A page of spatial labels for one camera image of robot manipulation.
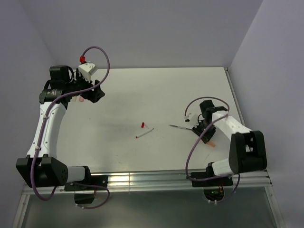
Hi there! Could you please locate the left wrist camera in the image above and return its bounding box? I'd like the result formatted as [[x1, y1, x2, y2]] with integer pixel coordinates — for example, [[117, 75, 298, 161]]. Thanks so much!
[[78, 56, 98, 82]]

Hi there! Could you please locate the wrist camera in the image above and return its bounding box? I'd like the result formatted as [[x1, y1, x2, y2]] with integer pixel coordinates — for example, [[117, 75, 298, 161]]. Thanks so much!
[[78, 56, 98, 82], [185, 113, 202, 128]]

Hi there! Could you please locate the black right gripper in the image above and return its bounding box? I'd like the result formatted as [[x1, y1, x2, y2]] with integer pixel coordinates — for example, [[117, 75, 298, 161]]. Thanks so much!
[[192, 119, 216, 143]]

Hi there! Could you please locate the aluminium rail frame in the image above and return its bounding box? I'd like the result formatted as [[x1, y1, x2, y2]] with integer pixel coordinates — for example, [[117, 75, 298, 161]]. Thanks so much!
[[14, 67, 285, 228]]

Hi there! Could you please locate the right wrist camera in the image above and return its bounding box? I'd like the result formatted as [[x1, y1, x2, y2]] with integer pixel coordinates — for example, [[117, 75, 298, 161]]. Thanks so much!
[[185, 113, 202, 128]]

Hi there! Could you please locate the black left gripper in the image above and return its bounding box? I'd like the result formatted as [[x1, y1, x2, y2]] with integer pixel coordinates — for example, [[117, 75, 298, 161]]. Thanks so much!
[[66, 68, 105, 103]]

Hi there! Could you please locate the purple ballpoint pen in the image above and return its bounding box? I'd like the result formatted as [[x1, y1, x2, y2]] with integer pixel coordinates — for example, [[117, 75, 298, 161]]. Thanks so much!
[[169, 124, 192, 131]]

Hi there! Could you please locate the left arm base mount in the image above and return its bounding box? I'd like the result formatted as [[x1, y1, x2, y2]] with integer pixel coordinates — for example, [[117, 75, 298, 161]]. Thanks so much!
[[64, 175, 110, 208]]

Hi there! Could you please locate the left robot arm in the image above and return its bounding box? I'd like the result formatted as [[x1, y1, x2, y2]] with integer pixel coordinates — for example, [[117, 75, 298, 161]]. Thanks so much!
[[16, 62, 105, 190]]

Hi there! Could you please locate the white pen with red tip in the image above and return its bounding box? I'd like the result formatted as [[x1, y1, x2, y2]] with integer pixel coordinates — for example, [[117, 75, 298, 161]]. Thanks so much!
[[135, 128, 154, 139]]

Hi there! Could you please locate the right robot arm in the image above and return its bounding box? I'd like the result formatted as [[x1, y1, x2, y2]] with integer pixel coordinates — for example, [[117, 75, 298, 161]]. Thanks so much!
[[192, 100, 267, 185]]

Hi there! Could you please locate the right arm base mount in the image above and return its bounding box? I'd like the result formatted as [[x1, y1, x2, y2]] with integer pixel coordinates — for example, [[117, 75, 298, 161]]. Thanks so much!
[[191, 177, 233, 202]]

